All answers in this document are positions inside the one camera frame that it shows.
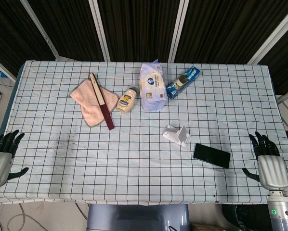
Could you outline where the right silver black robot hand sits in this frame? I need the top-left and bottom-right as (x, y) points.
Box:
(242, 131), (288, 191)

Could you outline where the beige floor cable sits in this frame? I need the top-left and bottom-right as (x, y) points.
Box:
(6, 203), (48, 231)

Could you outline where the mayonnaise squeeze bottle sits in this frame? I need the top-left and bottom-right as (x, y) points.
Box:
(116, 84), (140, 113)

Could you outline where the lavender white snack bag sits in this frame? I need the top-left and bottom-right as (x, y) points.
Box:
(139, 59), (168, 112)

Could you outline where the pink cloth with grey edge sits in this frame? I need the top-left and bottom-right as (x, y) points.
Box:
(66, 79), (119, 128)

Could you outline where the white phone stand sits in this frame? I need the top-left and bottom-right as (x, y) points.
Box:
(162, 125), (192, 147)

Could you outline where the black smartphone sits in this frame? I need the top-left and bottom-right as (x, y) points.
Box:
(193, 143), (231, 169)

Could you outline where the dark red beige folded fan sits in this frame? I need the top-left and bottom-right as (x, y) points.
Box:
(89, 73), (116, 131)

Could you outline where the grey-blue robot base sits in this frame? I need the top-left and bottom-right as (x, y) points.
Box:
(86, 204), (190, 231)

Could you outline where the blue cookie package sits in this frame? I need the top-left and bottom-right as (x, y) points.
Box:
(166, 66), (201, 100)

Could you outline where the black screen panel white frame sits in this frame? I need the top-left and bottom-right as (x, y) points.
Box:
(90, 0), (185, 63)
(0, 0), (59, 80)
(168, 0), (288, 65)
(21, 0), (111, 62)
(247, 4), (288, 96)

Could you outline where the light blue checked tablecloth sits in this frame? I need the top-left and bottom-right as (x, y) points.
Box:
(0, 60), (288, 206)

